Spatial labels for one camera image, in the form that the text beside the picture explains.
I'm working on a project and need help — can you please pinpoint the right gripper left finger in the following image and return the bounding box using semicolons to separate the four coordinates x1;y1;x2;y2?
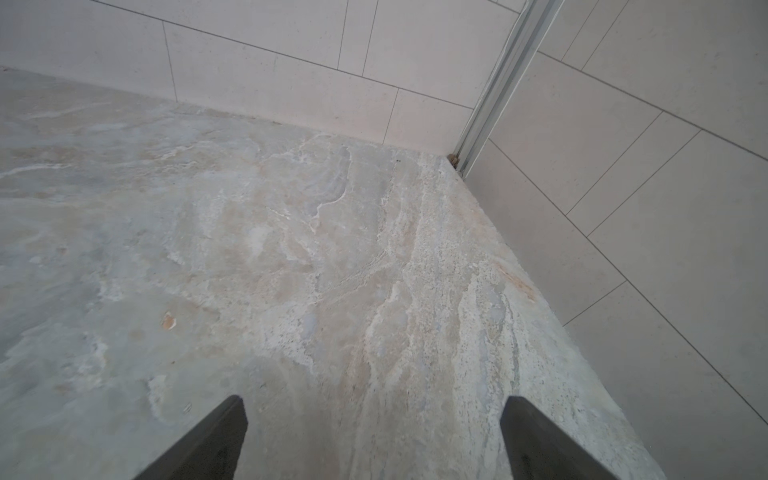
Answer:
135;395;248;480

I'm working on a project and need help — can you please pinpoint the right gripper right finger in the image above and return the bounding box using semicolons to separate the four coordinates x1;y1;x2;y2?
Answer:
500;396;616;480

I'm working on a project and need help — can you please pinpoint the aluminium corner post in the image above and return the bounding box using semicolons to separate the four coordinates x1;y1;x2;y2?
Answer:
450;0;564;177

